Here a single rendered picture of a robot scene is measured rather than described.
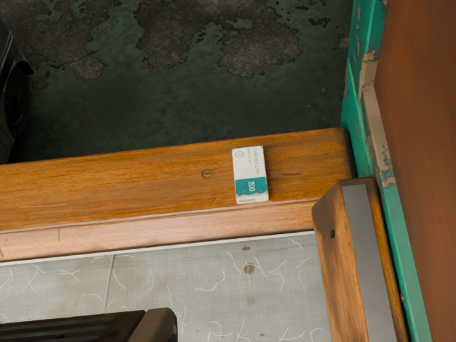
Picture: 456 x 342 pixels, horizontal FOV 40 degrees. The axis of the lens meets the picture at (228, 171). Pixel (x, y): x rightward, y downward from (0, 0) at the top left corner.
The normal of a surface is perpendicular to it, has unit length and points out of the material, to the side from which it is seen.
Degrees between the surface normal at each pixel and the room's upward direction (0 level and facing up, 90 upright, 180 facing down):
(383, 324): 0
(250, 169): 0
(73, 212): 0
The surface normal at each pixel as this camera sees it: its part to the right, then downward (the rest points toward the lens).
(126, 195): -0.10, -0.48
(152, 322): -0.11, -0.99
